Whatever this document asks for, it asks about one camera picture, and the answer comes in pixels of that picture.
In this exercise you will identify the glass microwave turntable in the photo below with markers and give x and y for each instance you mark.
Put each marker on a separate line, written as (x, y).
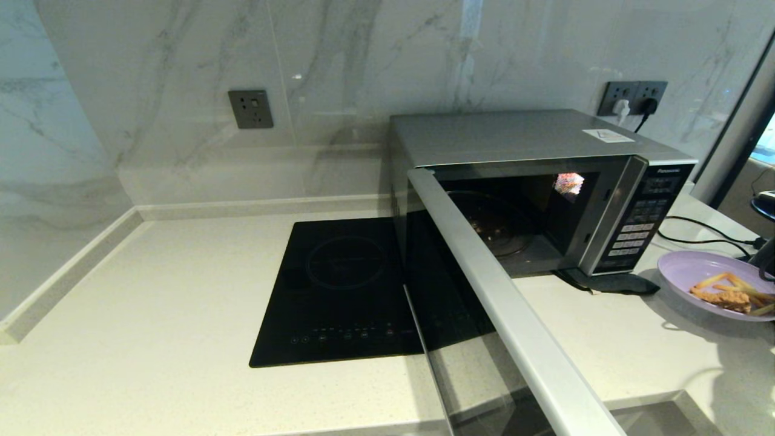
(496, 227)

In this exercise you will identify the purple plastic plate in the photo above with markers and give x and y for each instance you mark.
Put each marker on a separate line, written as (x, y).
(684, 269)

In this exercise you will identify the black power plug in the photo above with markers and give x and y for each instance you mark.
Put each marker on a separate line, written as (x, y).
(648, 107)

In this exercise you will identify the black round stool seat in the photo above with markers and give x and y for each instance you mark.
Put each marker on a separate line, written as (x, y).
(764, 206)

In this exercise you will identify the black induction cooktop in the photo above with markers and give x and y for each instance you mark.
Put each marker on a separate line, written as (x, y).
(333, 297)

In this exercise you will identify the fried chicken piece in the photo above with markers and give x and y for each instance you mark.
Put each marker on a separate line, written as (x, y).
(723, 298)

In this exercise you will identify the white power plug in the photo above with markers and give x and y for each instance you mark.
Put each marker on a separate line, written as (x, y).
(621, 110)

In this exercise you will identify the french fry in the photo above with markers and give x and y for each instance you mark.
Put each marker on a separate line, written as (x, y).
(751, 289)
(764, 310)
(711, 280)

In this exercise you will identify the grey double wall socket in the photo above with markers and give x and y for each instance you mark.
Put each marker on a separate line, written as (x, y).
(614, 91)

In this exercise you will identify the dark cloth pad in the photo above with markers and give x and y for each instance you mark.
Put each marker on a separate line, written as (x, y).
(623, 283)

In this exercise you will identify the white sticker label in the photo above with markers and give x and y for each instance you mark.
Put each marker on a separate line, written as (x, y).
(608, 135)

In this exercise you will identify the black appliance base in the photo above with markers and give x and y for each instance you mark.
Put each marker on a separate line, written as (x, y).
(768, 254)

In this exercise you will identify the black glass microwave door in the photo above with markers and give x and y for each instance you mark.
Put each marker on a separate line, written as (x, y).
(514, 315)

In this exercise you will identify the grey single wall socket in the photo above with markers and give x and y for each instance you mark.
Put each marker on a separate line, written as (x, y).
(250, 109)

